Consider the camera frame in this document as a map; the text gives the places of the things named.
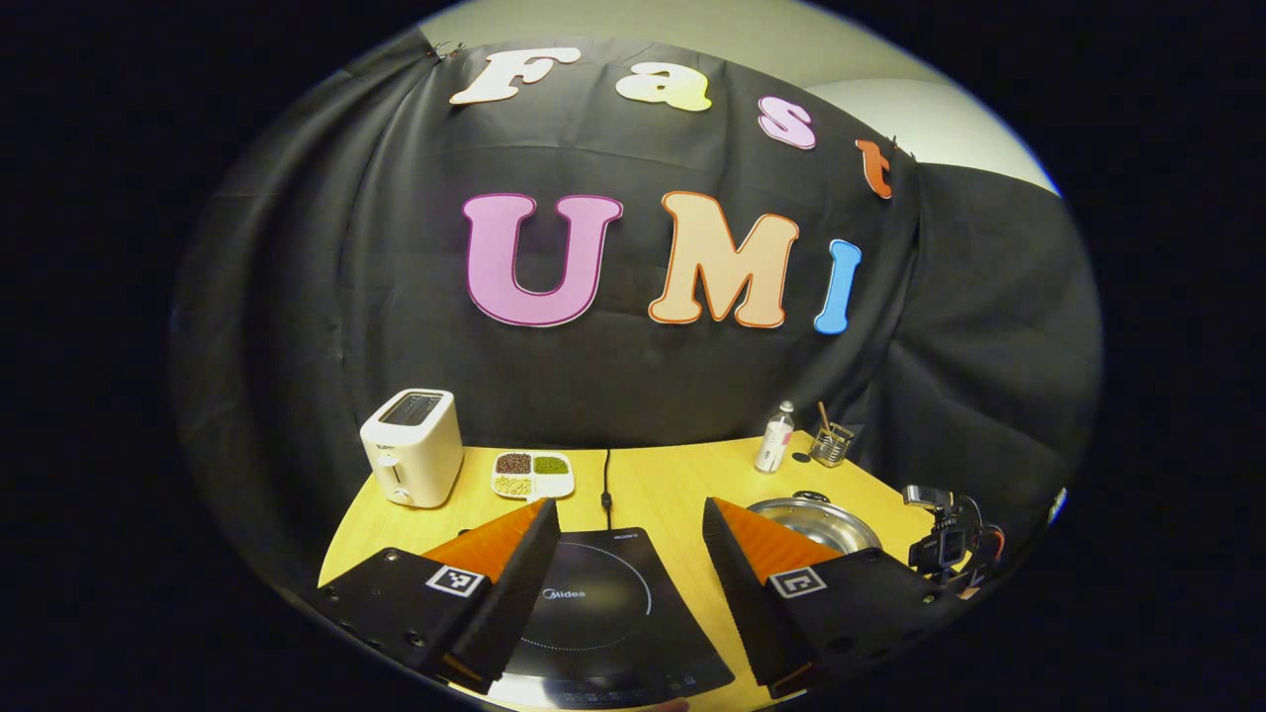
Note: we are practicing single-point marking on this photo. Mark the black induction cooktop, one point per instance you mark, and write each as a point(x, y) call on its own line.
point(613, 613)

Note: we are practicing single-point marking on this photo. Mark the black backdrop cloth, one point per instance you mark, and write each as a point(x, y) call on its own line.
point(633, 376)

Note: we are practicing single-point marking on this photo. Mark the white divided dish with beans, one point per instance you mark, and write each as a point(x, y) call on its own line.
point(534, 475)

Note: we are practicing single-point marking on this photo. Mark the wooden stick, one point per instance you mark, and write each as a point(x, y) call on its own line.
point(823, 415)

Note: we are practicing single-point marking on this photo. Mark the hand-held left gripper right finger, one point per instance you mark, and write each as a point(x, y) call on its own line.
point(742, 593)

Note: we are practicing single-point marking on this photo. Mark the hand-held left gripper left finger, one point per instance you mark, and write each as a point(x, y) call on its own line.
point(514, 593)

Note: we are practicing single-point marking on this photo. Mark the white toaster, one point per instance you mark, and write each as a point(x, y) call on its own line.
point(410, 455)

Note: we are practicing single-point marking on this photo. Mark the small clear bottle white label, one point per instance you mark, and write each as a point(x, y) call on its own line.
point(773, 445)

